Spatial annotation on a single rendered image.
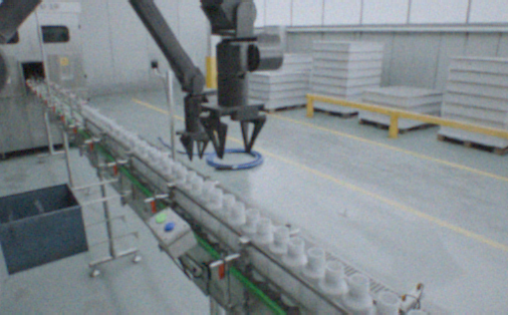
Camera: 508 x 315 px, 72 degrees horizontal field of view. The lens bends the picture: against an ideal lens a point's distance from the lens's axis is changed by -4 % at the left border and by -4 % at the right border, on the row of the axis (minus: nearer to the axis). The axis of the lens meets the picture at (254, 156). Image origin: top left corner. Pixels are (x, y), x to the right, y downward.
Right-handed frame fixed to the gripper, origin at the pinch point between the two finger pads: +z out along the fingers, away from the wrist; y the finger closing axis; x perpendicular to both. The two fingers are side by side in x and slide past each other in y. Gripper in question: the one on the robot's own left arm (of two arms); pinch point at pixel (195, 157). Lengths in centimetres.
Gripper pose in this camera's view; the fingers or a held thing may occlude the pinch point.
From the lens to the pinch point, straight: 117.3
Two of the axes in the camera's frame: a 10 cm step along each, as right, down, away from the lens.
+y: -8.1, 1.9, -5.6
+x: 5.9, 2.5, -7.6
